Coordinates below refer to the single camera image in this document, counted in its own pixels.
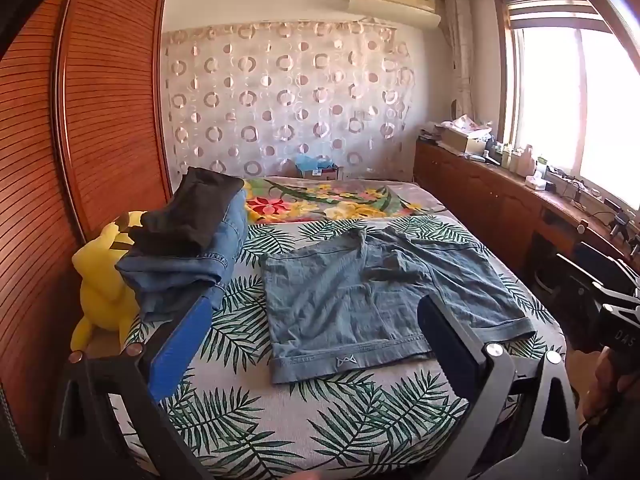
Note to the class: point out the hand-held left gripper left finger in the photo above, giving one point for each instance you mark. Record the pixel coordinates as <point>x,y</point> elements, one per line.
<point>180,350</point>

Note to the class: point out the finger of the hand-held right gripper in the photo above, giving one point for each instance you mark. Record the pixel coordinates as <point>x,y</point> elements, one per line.
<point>620,297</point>
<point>595,267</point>

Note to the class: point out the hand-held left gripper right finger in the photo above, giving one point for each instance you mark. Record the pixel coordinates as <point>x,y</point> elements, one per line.
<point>445,340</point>

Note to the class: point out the grey-blue denim short pants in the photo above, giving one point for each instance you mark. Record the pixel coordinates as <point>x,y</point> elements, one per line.
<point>350,305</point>

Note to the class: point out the folded black pants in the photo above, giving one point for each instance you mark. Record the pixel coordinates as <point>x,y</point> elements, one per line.
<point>195,210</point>

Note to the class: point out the person's right hand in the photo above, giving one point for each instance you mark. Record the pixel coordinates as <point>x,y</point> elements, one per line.
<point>607,380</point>

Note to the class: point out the small black tripod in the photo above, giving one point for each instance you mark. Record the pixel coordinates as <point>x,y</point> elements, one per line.
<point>620,225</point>

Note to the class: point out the folded blue jeans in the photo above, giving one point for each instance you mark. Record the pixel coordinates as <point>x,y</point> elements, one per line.
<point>232,235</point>
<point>170,280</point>

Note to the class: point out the white tissue pack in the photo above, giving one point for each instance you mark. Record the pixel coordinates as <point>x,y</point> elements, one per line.
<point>536,181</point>

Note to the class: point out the yellow plush toy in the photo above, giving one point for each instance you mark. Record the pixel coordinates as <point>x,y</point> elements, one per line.
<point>100,270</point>

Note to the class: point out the wooden sideboard cabinet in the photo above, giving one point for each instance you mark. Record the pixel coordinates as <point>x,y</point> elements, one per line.
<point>475,190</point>

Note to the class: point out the leaf print bed sheet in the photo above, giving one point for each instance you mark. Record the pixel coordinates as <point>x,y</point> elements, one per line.
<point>310,425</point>

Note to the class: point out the window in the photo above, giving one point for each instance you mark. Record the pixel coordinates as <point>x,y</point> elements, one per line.
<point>550,95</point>

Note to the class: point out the open cardboard box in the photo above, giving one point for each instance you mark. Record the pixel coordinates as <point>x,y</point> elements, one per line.
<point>462,142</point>

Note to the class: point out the pink printed paper pile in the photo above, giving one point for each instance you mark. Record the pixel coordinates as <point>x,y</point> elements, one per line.
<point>467,122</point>

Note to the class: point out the cardboard box with blue cloth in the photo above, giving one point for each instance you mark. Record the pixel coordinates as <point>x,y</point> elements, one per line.
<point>320,167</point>

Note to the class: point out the wooden slatted wardrobe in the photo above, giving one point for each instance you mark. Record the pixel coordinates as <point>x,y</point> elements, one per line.
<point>100,110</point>

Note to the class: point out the white window curtain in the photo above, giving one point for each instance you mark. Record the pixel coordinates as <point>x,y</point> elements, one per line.
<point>457,50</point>

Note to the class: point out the circle pattern curtain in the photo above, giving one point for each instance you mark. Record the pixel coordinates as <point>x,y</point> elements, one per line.
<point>280,100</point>

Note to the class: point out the white air conditioner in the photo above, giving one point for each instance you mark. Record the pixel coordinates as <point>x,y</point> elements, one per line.
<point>395,5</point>

